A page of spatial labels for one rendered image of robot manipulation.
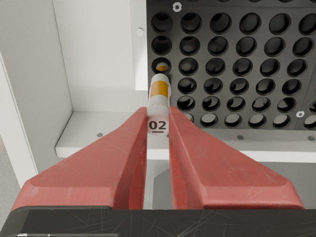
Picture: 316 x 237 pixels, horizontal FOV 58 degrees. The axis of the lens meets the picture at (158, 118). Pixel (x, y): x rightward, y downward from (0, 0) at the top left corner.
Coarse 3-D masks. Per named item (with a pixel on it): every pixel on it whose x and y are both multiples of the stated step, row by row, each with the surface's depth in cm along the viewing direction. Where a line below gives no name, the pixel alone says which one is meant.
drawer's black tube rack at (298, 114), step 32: (192, 0) 17; (224, 0) 17; (256, 0) 17; (288, 0) 17; (192, 32) 18; (224, 32) 18; (256, 32) 18; (288, 32) 18; (192, 64) 22; (224, 64) 19; (256, 64) 19; (288, 64) 19; (192, 96) 20; (224, 96) 20; (256, 96) 20; (288, 96) 20; (224, 128) 22; (256, 128) 22; (288, 128) 22
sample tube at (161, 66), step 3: (159, 63) 22; (162, 63) 22; (165, 63) 22; (156, 66) 22; (159, 66) 22; (162, 66) 21; (165, 66) 22; (168, 66) 22; (159, 69) 21; (162, 69) 21; (165, 69) 21
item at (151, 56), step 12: (156, 0) 17; (168, 0) 17; (156, 12) 17; (168, 12) 17; (156, 36) 18; (168, 36) 18; (168, 48) 19; (168, 60) 19; (156, 72) 19; (168, 72) 19
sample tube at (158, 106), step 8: (152, 80) 16; (160, 80) 16; (168, 80) 16; (152, 88) 15; (160, 88) 15; (168, 88) 15; (152, 96) 14; (160, 96) 14; (168, 96) 15; (152, 104) 13; (160, 104) 13; (168, 104) 14; (152, 112) 13; (160, 112) 13; (168, 112) 13; (152, 120) 13; (160, 120) 13; (168, 120) 13; (152, 128) 13; (160, 128) 13; (168, 128) 13
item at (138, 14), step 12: (132, 0) 22; (144, 0) 22; (132, 12) 22; (144, 12) 22; (132, 24) 23; (144, 24) 23; (132, 36) 23; (144, 36) 23; (132, 48) 24; (144, 48) 24; (144, 60) 24; (144, 72) 25; (144, 84) 26
